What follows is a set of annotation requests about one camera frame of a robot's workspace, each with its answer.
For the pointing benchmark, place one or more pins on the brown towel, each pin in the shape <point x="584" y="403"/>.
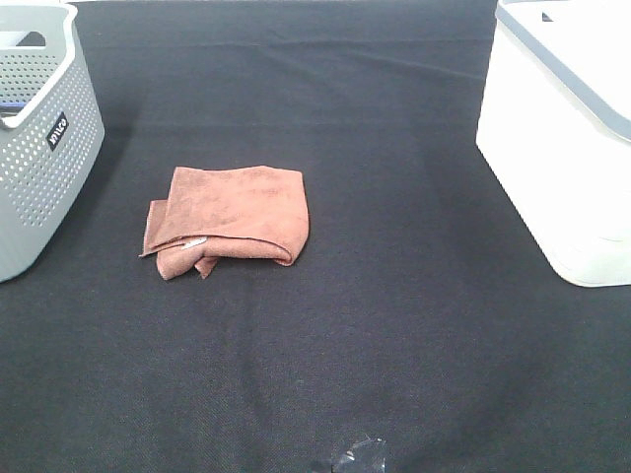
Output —
<point x="250" y="213"/>

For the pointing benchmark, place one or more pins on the black table cloth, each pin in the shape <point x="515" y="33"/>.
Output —
<point x="420" y="312"/>

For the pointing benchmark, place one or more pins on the white storage box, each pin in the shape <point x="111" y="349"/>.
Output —
<point x="554" y="126"/>

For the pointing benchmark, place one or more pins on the grey perforated laundry basket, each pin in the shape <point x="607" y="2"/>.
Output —
<point x="49" y="147"/>

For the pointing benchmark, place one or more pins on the blue towel in basket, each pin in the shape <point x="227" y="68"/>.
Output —
<point x="12" y="106"/>

